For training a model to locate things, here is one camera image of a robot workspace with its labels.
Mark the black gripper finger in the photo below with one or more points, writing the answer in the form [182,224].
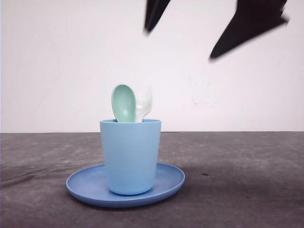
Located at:
[251,19]
[154,11]

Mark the white plastic fork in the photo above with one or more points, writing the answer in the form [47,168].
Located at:
[143,104]

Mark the mint green plastic spoon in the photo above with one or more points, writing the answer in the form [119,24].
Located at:
[123,104]

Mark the light blue plastic cup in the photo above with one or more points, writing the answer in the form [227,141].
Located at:
[131,146]

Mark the blue plastic plate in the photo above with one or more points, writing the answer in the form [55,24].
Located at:
[92,186]

